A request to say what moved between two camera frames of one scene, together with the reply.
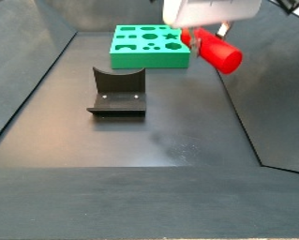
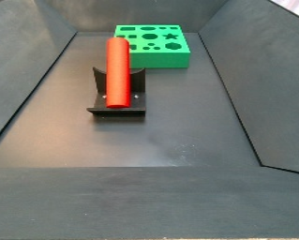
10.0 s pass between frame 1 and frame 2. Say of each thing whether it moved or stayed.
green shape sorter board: stayed
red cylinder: moved
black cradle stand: stayed
